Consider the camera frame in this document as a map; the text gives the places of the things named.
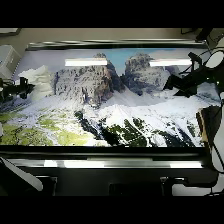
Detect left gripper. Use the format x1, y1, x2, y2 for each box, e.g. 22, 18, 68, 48
18, 76, 36, 100

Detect white garment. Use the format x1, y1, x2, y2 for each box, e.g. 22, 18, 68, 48
15, 64, 55, 101

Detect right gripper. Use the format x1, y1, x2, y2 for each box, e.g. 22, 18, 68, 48
162, 70, 202, 99

